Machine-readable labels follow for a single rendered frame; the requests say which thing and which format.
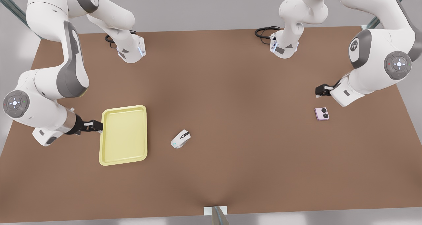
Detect black cable loop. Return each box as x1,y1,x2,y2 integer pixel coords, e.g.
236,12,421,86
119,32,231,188
255,26,283,45
105,30,138,49

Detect pink flip phone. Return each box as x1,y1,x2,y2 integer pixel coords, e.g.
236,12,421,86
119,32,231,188
314,107,330,121

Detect white computer mouse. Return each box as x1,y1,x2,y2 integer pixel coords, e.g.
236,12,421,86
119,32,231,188
171,129,191,149

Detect yellow rectangular tray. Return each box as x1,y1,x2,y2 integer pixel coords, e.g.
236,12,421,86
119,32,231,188
99,105,148,166

